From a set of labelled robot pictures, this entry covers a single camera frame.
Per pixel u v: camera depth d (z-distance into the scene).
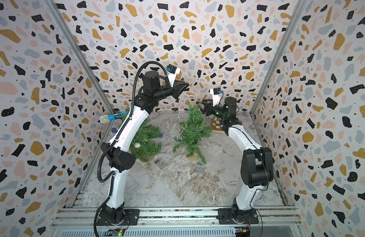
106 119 0.89
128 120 0.56
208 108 0.75
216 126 1.06
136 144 0.73
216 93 0.72
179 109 1.26
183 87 0.75
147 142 0.76
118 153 0.52
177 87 0.66
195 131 0.69
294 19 0.75
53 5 0.69
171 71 0.63
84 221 0.74
